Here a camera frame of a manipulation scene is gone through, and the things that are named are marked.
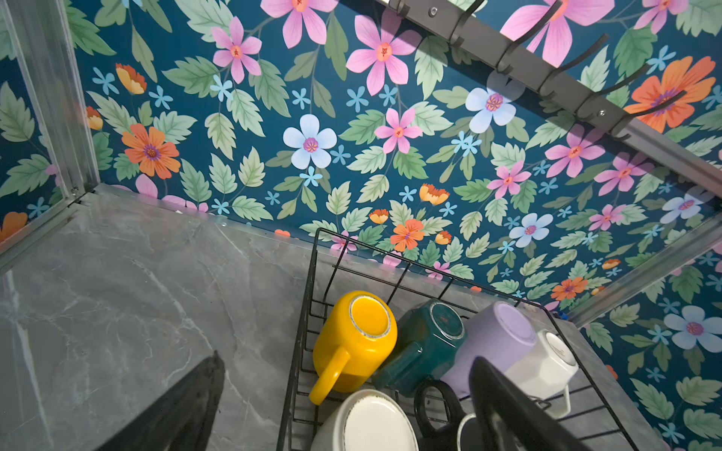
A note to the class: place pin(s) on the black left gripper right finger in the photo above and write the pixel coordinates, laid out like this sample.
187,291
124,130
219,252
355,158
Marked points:
508,419

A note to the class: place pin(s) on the lilac plastic cup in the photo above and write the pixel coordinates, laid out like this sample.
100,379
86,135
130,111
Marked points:
499,333

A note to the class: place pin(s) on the cream ceramic mug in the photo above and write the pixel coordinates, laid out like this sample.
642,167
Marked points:
546,371

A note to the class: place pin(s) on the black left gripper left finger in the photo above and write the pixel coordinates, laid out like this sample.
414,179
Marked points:
182,418

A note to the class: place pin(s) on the red and white mug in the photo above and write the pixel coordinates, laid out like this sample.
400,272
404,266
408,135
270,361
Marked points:
366,420

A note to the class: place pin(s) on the yellow plastic cup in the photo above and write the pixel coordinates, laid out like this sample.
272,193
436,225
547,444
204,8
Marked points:
358,336

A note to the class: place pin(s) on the black wire dish rack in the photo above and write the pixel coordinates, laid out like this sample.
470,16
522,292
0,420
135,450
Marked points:
595,421

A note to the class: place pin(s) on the black wall hook rail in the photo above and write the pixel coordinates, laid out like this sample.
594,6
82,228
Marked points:
460,27

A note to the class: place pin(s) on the cream and green mug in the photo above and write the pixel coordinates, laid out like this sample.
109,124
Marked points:
429,337

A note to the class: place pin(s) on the black mug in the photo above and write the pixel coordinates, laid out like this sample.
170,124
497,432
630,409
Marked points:
443,424

